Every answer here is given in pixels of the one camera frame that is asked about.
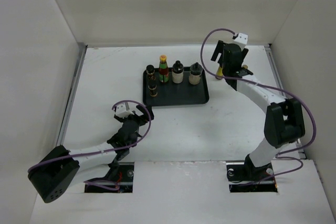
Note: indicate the black rectangular tray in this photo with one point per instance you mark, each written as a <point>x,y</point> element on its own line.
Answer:
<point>172,94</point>

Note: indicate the left aluminium table rail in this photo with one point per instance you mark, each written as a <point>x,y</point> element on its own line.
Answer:
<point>60,136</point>

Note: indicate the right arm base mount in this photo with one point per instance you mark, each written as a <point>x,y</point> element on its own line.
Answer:
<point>256,181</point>

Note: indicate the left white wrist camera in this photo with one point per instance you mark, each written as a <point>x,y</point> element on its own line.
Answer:
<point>123,110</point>

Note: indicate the red chili sauce bottle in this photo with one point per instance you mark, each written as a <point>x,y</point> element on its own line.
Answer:
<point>163,70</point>

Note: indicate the clear grinder jar black lid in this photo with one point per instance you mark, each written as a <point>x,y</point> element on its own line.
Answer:
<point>196,70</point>

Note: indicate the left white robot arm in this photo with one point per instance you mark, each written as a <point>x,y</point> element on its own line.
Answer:
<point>62,168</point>

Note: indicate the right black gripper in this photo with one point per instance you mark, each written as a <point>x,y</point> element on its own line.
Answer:
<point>219,49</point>

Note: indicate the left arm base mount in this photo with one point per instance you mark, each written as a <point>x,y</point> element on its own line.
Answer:
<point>115,181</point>

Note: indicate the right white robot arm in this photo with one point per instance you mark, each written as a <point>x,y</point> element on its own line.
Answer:
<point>284,122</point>

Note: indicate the black-capped spice jar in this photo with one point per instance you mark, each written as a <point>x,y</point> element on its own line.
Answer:
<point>152,88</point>
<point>150,72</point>

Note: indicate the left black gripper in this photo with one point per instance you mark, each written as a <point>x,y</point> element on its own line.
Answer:
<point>142,121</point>

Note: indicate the white shaker black cap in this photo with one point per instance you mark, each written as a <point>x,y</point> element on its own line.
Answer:
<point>177,72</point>

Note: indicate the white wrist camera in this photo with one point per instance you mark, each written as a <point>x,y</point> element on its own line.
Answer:
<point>241,40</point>
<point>123,110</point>

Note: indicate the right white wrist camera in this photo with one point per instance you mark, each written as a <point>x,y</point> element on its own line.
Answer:
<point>241,40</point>

